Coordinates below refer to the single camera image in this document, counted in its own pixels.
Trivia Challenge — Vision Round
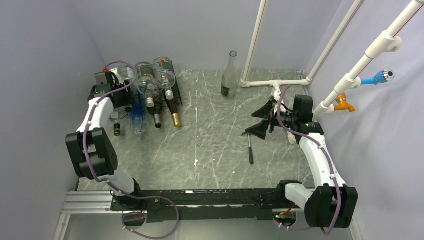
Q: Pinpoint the small bottle black cap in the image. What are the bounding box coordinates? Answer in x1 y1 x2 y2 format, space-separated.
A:
109 111 121 137

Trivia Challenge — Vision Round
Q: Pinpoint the amber bottle gold foil neck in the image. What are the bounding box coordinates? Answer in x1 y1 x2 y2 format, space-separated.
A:
165 96 181 128

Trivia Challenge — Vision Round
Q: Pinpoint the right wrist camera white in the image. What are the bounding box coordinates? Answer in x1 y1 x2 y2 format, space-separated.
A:
270 89 281 103

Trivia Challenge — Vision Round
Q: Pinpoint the clear bottle green label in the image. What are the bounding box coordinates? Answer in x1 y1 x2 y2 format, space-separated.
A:
135 61 158 108

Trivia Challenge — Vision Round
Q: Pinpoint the clear bottle red label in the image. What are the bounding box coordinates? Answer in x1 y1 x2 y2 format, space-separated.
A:
153 56 176 100

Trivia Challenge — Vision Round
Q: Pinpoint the black wire wine rack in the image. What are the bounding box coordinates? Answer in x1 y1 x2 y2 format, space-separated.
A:
97 68 184 121

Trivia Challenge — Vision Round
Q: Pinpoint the clear bottle with dark label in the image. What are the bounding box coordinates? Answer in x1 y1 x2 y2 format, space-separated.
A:
220 50 239 99

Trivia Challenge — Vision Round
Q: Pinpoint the blue tap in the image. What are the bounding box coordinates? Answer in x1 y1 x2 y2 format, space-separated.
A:
361 68 395 86

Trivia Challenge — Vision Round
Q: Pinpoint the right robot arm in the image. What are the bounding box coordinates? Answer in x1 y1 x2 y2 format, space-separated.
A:
245 95 359 234

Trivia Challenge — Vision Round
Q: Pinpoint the black handled hammer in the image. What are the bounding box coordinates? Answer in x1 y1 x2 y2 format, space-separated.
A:
242 131 254 165

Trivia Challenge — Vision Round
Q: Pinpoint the blue glass bottle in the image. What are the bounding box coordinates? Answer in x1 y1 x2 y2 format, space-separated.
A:
129 93 144 135

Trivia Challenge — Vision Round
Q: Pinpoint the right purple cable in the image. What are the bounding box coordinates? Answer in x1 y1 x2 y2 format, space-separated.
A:
273 85 343 237

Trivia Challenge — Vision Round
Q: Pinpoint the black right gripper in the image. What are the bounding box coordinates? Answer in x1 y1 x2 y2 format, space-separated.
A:
246 100 298 140

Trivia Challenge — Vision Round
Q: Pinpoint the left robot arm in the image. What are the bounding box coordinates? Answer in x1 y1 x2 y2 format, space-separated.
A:
65 70 144 210

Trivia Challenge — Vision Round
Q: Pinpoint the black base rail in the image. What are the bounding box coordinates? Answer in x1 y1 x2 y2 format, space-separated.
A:
110 188 309 223

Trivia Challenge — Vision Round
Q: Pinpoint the clear frosted short bottle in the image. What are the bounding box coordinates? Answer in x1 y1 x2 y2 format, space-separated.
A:
118 64 135 113

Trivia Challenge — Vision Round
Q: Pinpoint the orange tap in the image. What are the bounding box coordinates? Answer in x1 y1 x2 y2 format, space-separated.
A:
334 93 356 112

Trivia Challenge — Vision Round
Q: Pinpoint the white pvc pipe frame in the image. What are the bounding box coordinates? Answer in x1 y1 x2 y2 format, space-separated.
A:
240 0 424 145

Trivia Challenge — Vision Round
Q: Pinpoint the dark bottle silver cap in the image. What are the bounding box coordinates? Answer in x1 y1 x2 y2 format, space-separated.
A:
147 100 163 129

